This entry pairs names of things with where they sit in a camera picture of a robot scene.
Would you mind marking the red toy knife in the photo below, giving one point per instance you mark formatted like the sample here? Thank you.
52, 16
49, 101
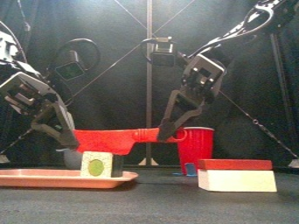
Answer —
108, 140

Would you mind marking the pink plastic tray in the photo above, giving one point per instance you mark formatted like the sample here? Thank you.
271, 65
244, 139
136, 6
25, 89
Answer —
47, 179

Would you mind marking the vertical metal frame pole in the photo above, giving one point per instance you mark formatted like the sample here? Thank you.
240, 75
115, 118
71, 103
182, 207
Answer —
148, 96

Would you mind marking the grey toy pot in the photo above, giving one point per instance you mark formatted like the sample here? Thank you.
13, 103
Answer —
72, 160

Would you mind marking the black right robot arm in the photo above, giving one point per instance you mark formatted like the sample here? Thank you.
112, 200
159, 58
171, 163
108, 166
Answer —
280, 8

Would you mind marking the white toy rice block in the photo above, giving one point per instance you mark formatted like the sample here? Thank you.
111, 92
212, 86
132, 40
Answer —
238, 180

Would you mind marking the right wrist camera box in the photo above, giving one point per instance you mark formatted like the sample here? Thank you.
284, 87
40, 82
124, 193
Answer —
163, 54

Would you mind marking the small blue toy piece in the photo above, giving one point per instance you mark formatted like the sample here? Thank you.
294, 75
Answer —
191, 169

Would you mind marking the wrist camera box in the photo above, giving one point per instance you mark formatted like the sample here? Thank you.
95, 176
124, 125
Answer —
163, 54
69, 70

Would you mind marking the frame foot bracket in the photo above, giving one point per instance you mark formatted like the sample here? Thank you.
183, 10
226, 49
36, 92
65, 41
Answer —
3, 159
294, 164

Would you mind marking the slanted dark frame pole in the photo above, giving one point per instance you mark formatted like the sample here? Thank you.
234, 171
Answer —
279, 73

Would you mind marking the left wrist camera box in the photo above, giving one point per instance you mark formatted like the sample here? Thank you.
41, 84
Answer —
69, 70

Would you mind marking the toy sushi roll green centre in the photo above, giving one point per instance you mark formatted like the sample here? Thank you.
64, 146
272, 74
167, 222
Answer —
97, 166

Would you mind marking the red plastic cup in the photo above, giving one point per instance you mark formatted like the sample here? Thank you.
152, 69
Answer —
198, 151

